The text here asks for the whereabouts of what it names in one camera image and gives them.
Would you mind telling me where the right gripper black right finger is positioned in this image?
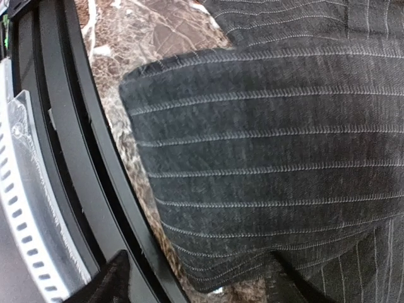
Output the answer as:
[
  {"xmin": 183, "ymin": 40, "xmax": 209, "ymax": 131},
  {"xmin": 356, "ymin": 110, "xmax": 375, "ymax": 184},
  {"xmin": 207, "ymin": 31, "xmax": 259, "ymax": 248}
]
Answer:
[{"xmin": 265, "ymin": 251, "xmax": 335, "ymax": 303}]

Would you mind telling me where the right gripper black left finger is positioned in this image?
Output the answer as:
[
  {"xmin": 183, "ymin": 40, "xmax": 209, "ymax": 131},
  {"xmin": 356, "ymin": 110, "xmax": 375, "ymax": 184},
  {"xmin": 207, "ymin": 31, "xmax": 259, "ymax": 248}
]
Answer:
[{"xmin": 71, "ymin": 250, "xmax": 131, "ymax": 303}]

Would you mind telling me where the black pinstriped long sleeve shirt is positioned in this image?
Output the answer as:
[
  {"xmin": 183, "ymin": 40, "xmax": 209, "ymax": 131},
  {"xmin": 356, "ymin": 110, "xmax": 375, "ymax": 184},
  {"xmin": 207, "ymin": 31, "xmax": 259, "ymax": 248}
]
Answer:
[{"xmin": 119, "ymin": 1, "xmax": 403, "ymax": 302}]

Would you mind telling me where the white slotted cable duct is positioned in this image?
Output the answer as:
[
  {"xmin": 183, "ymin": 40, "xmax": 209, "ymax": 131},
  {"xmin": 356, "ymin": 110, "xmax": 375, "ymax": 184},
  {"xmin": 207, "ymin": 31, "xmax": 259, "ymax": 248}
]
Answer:
[{"xmin": 0, "ymin": 59, "xmax": 73, "ymax": 303}]

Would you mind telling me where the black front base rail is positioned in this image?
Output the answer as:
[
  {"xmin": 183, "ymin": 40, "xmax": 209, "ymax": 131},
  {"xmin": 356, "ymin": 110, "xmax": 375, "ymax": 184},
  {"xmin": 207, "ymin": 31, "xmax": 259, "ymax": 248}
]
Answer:
[{"xmin": 1, "ymin": 1, "xmax": 187, "ymax": 302}]

